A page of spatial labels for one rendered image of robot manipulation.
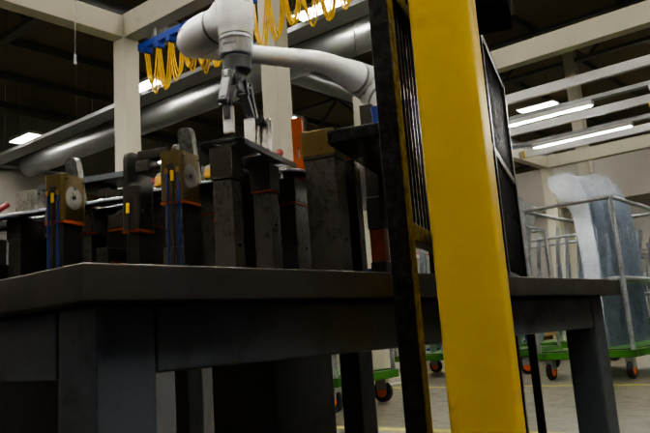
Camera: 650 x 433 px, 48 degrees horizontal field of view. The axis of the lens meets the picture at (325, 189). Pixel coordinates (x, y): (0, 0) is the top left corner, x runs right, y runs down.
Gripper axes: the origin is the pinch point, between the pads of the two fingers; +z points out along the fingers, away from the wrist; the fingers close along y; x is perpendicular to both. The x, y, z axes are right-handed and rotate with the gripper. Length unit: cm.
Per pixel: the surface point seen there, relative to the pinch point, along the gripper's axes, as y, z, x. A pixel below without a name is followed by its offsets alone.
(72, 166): 15.0, 6.4, -40.5
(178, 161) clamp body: 24.7, 12.4, -3.6
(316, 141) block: 17.0, 10.5, 27.0
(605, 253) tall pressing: -661, -14, 98
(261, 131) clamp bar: -15.8, -4.2, -1.0
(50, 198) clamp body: 22.4, 15.8, -40.9
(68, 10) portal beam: -294, -222, -293
